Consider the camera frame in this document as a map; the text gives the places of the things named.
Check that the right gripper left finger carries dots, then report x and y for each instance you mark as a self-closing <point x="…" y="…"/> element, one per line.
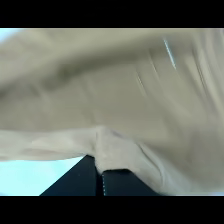
<point x="81" y="180"/>

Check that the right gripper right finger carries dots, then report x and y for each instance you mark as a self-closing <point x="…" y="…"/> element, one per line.
<point x="126" y="185"/>

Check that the beige shirt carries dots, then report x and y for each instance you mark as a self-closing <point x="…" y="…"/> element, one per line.
<point x="113" y="96"/>

